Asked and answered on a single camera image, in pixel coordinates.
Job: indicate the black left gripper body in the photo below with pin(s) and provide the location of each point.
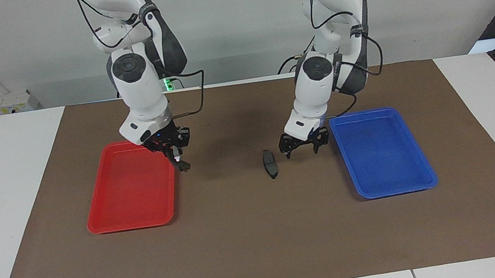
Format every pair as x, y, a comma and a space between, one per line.
303, 142

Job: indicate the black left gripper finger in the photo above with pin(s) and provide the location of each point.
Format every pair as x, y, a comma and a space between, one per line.
318, 146
286, 153

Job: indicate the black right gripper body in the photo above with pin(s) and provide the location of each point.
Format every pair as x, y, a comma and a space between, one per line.
168, 140

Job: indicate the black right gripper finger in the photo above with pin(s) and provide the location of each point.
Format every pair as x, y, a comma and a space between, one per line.
178, 153
171, 156

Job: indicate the grey brake pad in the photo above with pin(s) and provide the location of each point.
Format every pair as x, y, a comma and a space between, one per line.
270, 163

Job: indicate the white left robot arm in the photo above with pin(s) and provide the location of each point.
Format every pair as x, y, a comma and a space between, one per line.
316, 82

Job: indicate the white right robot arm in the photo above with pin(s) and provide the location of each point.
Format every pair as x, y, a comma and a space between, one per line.
141, 91

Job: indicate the red plastic tray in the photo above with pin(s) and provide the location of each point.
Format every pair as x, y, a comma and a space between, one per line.
133, 197

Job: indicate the blue plastic tray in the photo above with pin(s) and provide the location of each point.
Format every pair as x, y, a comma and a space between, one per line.
384, 159

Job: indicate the brown table mat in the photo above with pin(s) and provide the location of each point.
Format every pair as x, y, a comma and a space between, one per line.
261, 242

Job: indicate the white wall socket box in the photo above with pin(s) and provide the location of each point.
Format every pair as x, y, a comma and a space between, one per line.
11, 103

